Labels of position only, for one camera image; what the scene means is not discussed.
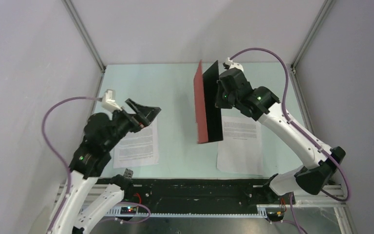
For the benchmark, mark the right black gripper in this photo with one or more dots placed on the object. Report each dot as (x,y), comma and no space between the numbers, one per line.
(218,103)

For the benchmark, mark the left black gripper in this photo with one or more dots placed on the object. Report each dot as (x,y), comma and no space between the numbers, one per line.
(145,115)

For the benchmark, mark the red folder black inside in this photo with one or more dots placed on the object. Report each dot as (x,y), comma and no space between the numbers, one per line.
(208,117)

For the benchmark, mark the printed paper sheet top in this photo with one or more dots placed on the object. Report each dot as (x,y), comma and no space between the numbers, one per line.
(137,149)

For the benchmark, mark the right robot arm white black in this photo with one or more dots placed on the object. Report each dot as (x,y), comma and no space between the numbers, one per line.
(319,160)

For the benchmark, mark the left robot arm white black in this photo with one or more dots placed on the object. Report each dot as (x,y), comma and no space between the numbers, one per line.
(101,134)

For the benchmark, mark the white paper sheet right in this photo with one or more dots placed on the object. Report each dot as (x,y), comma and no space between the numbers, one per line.
(240,151)

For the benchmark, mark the left circuit board with leds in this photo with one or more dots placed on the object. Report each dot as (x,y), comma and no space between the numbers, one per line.
(128,210)

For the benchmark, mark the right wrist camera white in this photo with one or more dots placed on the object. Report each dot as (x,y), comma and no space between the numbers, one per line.
(230,64)

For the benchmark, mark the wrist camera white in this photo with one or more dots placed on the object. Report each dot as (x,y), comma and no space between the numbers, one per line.
(108,101)
(230,64)

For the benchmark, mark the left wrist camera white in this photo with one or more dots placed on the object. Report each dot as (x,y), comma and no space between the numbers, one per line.
(108,101)

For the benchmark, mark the right aluminium frame post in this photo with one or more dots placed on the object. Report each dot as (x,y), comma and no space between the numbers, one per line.
(312,32)

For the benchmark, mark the aluminium frame post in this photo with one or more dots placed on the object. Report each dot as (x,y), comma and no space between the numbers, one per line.
(312,32)
(80,26)

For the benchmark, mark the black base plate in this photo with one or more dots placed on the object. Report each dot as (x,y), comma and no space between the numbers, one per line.
(203,196)

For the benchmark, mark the left aluminium frame post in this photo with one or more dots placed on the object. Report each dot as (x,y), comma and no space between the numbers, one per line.
(80,26)

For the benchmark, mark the right circuit board with wires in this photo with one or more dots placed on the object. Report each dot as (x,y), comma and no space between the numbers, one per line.
(277,216)

